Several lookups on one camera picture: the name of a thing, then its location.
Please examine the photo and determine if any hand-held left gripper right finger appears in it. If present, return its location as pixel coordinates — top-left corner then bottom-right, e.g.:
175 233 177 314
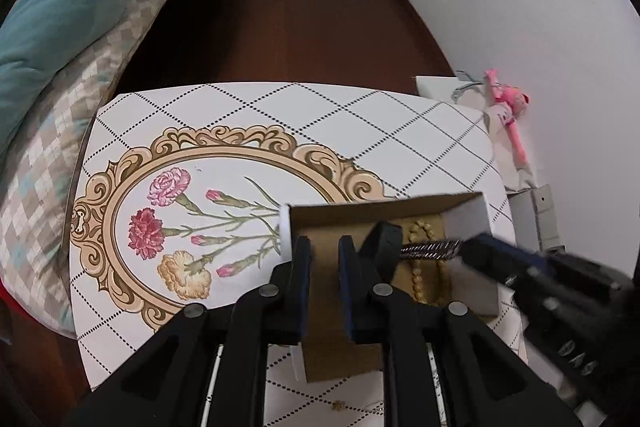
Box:
338 236 587 427

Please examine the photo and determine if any yellow bead necklace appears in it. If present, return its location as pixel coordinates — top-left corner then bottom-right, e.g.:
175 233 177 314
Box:
404 219 449 308

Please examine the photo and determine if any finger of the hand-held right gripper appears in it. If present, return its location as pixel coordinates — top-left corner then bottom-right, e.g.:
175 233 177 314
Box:
359 222 403 290
460 231 552 290

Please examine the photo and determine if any checkered bed sheet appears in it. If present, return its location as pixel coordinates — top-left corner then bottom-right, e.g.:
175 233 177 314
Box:
0 0 187 340

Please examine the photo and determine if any teal duvet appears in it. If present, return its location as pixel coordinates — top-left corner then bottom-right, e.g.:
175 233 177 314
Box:
0 0 247 160

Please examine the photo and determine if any brown cardboard jewelry box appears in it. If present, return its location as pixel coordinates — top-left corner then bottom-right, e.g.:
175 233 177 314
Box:
279 192 504 384

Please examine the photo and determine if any pink plush toy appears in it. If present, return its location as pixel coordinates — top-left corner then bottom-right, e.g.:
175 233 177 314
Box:
482 67 532 164

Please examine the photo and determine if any silver twisted bracelet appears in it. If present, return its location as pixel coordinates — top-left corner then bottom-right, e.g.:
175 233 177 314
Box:
398 237 464 261

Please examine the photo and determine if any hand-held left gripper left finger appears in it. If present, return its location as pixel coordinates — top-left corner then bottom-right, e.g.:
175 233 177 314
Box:
65 237 313 427

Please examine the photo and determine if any thin gold chain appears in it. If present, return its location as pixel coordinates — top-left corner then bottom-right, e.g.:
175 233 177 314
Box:
327 400 387 412

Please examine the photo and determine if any grey cardboard box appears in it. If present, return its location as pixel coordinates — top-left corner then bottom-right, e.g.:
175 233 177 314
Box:
508 184 567 254

